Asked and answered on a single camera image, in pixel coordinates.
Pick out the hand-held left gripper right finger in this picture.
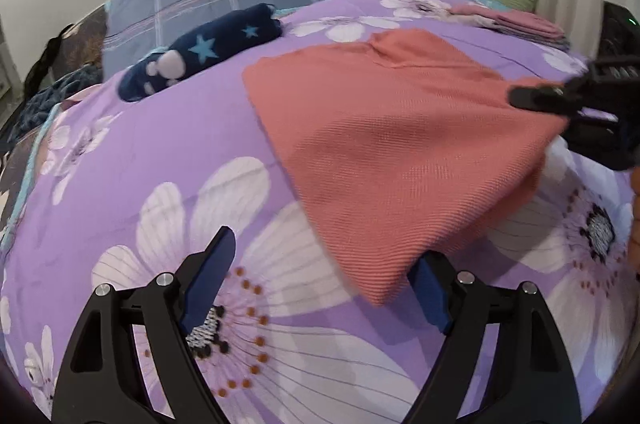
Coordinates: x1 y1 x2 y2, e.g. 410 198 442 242
402 251 583 424

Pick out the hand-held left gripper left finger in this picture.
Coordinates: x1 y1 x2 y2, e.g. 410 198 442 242
51 226 237 424

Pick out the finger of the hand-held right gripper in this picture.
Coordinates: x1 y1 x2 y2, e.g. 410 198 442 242
562 111 632 172
507 84 593 112

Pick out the coral pink knit shirt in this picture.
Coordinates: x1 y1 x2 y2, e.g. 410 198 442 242
241 28 573 307

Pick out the stack of pink folded clothes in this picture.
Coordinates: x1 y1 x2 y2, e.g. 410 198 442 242
447 1 571 52

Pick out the person's right hand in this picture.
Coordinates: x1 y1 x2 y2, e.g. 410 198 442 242
630 168 640 267

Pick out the black device with green light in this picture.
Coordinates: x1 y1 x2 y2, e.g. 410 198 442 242
597 1 640 62

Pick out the purple floral bedsheet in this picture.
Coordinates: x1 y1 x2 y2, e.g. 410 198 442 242
0 0 640 424

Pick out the light blue cloth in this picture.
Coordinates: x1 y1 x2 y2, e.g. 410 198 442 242
0 104 68 255

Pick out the navy star paw print blanket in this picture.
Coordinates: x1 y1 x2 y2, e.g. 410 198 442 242
117 2 283 103

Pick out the dark teal fleece blanket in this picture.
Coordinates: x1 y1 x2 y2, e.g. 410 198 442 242
7 66 103 142

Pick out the black strap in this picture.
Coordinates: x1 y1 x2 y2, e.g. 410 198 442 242
22 24 76 102

